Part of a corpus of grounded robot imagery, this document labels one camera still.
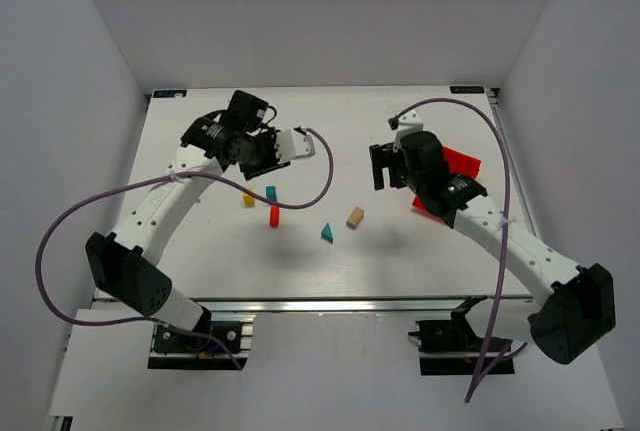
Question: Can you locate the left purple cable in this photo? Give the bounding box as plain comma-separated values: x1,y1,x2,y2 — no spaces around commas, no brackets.
34,126,335,370

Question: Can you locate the left blue corner sticker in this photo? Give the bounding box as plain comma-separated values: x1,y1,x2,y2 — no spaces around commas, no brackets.
152,89,187,99

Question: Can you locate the blue corner sticker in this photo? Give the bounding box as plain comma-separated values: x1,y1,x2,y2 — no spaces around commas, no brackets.
449,85,485,95
152,89,187,99

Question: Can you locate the teal rectangular block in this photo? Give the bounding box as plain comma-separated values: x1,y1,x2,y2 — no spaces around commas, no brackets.
266,185,278,203

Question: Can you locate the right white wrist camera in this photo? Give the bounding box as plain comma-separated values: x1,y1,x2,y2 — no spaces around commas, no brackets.
388,110,424,152

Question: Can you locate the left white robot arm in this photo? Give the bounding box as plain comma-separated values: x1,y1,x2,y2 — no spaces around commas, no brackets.
85,90,281,334

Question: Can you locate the right blue corner sticker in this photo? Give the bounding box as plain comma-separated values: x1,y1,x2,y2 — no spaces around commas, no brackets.
449,85,485,95

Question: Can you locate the yellow cube block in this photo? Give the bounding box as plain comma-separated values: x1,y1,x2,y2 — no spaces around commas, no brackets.
243,193,255,207

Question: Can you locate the red cylinder block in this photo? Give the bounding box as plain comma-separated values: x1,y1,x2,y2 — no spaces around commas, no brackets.
269,206,280,228

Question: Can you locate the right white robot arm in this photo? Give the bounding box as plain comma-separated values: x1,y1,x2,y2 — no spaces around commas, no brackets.
369,131,616,364

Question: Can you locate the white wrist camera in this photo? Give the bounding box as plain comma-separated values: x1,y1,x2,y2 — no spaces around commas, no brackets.
388,110,424,152
275,128,315,164

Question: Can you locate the red plastic bin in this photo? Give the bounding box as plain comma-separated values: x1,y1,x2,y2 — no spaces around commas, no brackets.
412,146,482,222

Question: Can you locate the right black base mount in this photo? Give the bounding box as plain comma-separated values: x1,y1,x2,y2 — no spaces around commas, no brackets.
407,296,487,377

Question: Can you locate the natural wood block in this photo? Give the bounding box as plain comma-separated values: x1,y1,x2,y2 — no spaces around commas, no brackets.
346,207,364,229

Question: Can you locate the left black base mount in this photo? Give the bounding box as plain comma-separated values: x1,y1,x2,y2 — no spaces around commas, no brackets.
147,313,254,371

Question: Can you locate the teal triangle block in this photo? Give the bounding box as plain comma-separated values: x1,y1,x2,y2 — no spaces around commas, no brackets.
321,223,334,243

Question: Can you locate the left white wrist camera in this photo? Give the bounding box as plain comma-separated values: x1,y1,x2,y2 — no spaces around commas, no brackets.
275,128,315,164

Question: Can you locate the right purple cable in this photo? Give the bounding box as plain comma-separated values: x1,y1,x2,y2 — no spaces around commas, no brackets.
394,97,529,404

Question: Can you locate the purple cable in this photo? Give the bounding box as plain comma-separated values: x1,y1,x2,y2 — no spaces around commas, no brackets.
394,97,529,404
34,126,335,370

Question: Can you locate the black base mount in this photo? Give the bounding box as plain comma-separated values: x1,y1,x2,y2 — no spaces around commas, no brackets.
407,296,487,377
147,313,254,371

